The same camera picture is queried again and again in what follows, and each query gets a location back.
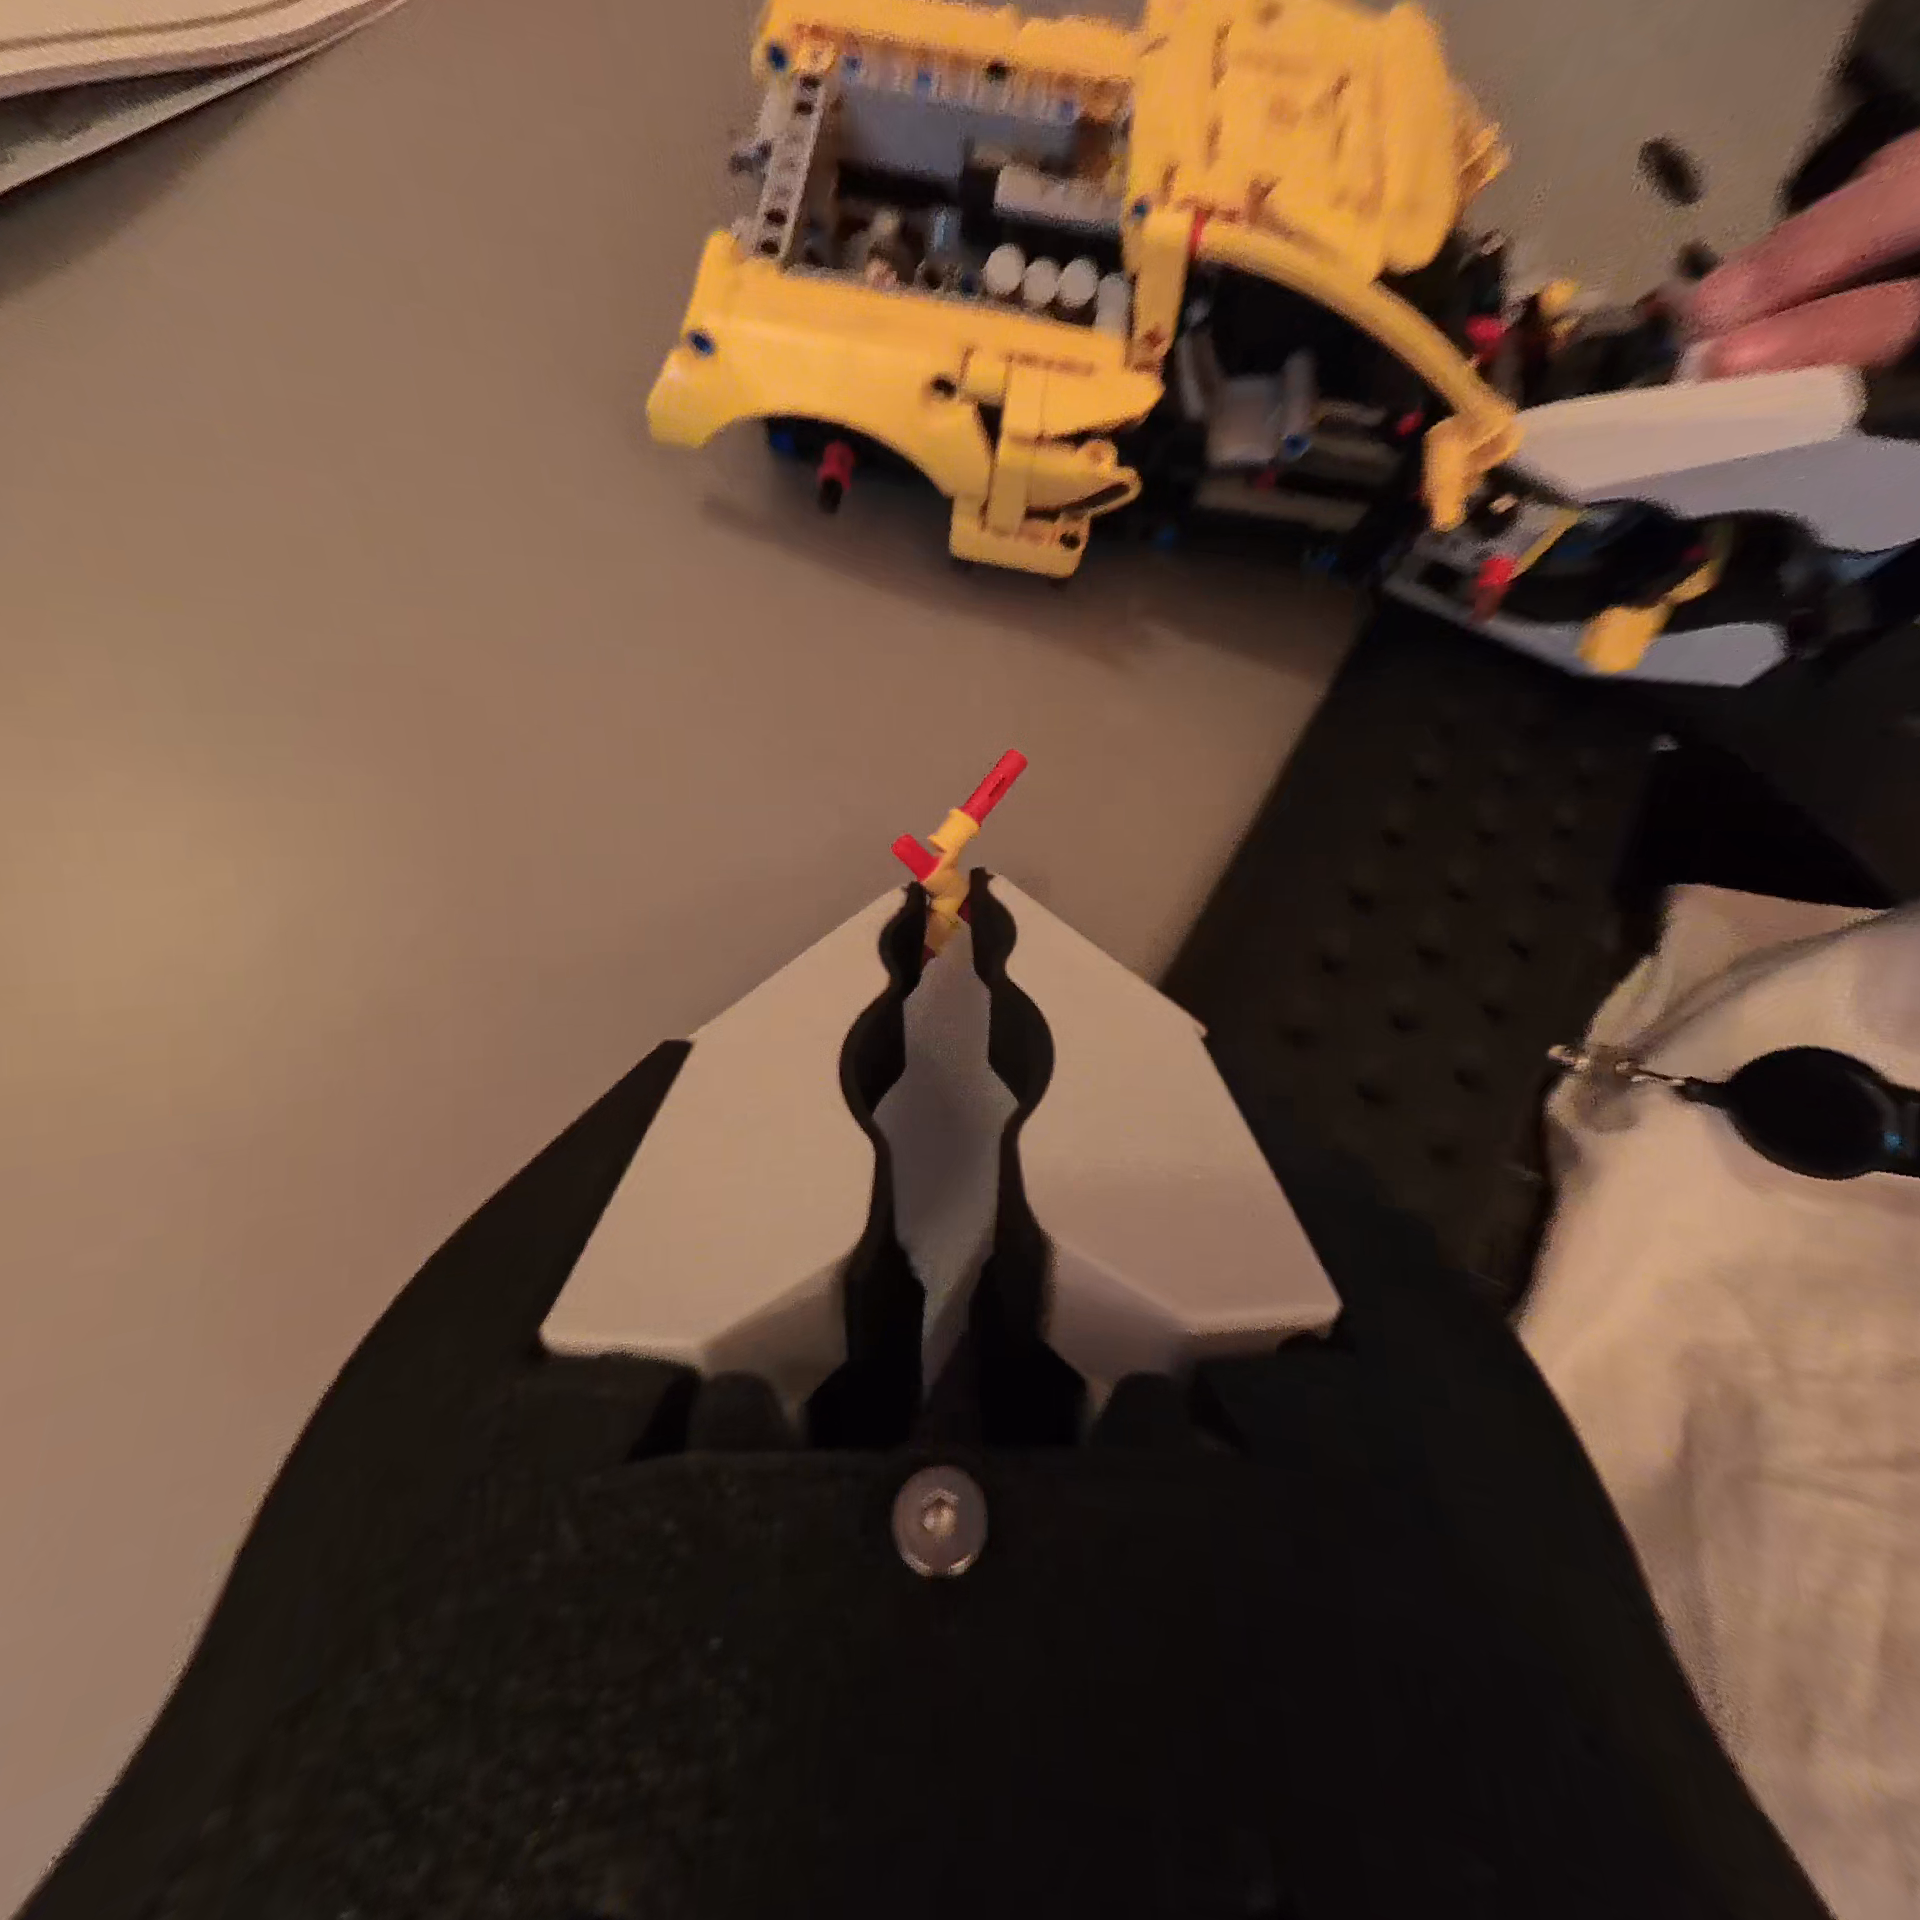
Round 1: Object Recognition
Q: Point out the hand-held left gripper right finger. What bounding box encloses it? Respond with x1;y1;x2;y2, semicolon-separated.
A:
951;874;1345;1449

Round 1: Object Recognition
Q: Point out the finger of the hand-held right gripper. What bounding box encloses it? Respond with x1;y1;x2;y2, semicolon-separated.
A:
1504;363;1920;553
1382;510;1920;692

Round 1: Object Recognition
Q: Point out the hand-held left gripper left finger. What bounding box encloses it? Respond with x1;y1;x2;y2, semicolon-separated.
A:
539;882;934;1449

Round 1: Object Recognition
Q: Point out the yellow connector piece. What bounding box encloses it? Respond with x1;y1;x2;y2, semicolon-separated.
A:
922;808;986;956

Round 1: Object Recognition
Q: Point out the yellow brick toy car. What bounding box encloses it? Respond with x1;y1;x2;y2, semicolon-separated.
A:
646;0;1730;678

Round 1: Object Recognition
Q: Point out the person's right hand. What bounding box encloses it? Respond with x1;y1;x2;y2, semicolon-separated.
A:
1680;136;1920;379

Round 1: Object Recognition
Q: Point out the open instruction booklet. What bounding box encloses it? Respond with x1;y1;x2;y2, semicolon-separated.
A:
0;0;409;202

